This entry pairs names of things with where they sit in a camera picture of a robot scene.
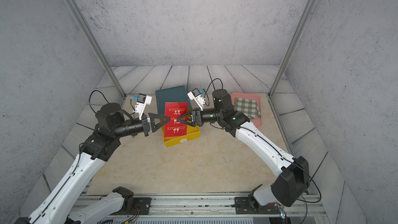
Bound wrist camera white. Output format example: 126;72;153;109
130;93;152;120
187;88;206;111

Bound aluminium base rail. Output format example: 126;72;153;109
71;192;329;224

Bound left aluminium frame post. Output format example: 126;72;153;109
64;0;126;98

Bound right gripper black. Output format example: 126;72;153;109
179;108;225;129

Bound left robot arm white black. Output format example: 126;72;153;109
16;103;170;224

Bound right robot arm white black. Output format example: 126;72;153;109
177;89;311;209

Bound red postcard english text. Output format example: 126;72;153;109
164;102;188;138

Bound right aluminium frame post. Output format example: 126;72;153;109
268;0;317;99

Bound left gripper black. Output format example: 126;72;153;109
111;113;170;140

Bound green checked cloth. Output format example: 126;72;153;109
234;97;261;119

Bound pink tray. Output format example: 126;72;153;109
231;92;262;127

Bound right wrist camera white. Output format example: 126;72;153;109
187;88;206;111

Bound yellow top drawer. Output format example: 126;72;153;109
162;125;201;147

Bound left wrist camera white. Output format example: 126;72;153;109
130;93;152;120

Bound teal drawer cabinet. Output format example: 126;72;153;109
155;86;192;115

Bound aluminium frame post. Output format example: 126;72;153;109
64;0;126;98
268;0;317;99

